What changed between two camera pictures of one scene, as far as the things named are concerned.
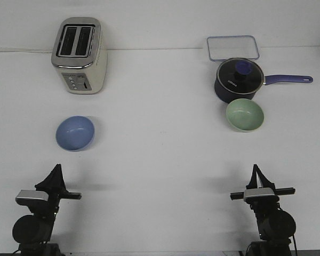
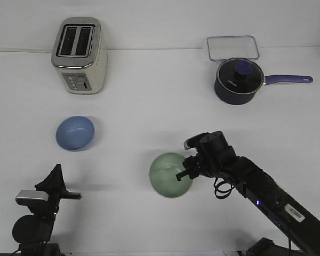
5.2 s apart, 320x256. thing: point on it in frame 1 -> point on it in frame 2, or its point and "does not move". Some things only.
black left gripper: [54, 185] does not move
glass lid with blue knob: [240, 76] does not move
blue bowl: [75, 133] does not move
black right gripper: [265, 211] -> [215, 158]
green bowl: [244, 114] -> [162, 175]
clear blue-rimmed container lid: [223, 47] does not move
